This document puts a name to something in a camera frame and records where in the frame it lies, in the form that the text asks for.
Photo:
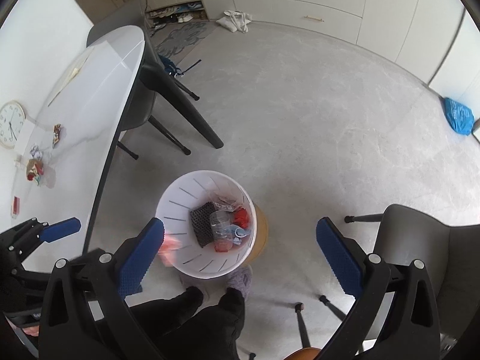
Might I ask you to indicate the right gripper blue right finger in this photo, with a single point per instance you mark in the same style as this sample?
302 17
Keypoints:
344 256

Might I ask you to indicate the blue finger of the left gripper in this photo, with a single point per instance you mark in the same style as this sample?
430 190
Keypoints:
54 232

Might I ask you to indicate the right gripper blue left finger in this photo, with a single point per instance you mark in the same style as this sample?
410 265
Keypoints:
135 255

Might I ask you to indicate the printed white paper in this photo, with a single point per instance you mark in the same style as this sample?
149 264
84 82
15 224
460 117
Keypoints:
36 153

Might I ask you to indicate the brown white snack carton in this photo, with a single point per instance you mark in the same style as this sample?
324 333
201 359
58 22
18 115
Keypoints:
56 135

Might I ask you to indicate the white trash bin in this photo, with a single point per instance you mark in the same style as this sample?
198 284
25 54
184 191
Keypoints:
215 221

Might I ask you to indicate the red small box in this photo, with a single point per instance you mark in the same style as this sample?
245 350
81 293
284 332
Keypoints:
15 207

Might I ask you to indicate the grey dining chair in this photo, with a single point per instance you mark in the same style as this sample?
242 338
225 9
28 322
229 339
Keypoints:
421 282

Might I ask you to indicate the white paper card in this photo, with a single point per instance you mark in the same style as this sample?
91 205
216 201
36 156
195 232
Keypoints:
23 145

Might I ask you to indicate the open paper booklet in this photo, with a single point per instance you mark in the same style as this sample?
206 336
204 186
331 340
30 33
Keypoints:
70 73

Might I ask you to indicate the blue plastic bag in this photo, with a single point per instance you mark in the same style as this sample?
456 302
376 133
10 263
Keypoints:
459 116

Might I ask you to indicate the white tote bag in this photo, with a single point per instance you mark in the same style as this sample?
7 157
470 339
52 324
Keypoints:
235 21

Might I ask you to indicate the white wall clock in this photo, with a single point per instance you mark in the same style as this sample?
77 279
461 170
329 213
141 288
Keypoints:
12 118

